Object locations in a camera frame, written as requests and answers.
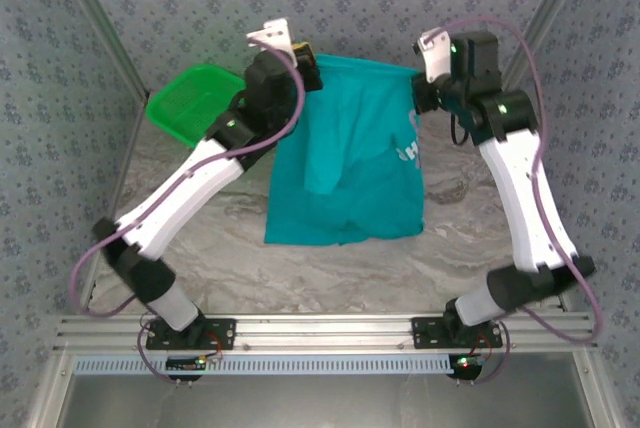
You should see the white slotted cable duct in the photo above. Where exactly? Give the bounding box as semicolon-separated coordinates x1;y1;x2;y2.
73;353;459;375

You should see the grey metal sheet panel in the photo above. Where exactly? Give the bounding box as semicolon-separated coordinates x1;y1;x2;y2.
64;375;596;428

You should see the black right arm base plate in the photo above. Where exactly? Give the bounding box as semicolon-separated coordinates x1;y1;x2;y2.
410;316;504;350

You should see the aluminium frame leg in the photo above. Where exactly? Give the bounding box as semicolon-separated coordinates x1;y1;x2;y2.
572;351;621;428
27;352;76;428

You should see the thin black right gripper cable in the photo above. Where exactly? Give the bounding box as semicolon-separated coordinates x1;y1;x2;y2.
448;110;475;147

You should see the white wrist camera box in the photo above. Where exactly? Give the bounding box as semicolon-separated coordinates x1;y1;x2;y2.
245;17;292;57
412;30;454;82

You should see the teal t-shirt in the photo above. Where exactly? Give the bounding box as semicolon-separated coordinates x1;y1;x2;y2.
263;52;426;248

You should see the green plastic mesh basket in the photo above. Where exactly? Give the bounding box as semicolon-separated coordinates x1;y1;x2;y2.
145;63;247;150

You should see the aluminium table side rail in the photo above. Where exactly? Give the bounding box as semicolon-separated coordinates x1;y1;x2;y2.
78;95;151;317

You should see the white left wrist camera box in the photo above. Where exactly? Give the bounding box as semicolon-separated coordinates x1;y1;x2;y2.
245;17;292;57

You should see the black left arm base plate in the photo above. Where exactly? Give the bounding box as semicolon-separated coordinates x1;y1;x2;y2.
145;317;237;351

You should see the aluminium mounting rail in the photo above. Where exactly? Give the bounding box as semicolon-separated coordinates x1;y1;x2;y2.
54;313;599;352

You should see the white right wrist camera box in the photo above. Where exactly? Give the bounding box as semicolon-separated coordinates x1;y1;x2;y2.
412;30;454;82

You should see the aluminium frame post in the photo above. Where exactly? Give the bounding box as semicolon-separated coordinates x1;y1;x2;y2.
48;0;152;102
493;0;599;102

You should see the small black controller board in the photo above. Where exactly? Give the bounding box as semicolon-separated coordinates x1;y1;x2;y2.
166;356;207;373
448;355;484;379

